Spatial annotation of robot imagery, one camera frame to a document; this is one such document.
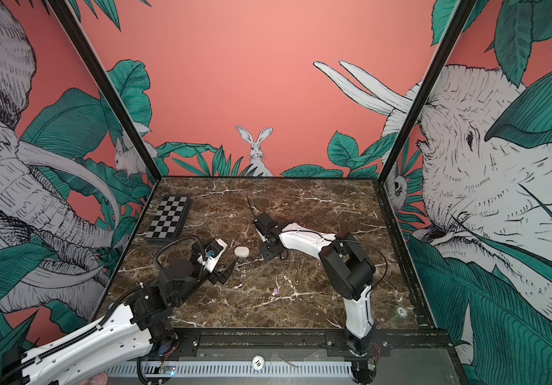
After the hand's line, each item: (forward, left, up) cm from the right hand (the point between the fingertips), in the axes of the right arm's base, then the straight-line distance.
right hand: (267, 249), depth 92 cm
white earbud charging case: (-1, +10, 0) cm, 10 cm away
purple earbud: (-15, -4, -3) cm, 16 cm away
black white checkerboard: (+15, +43, +1) cm, 46 cm away
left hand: (-8, +12, +18) cm, 23 cm away
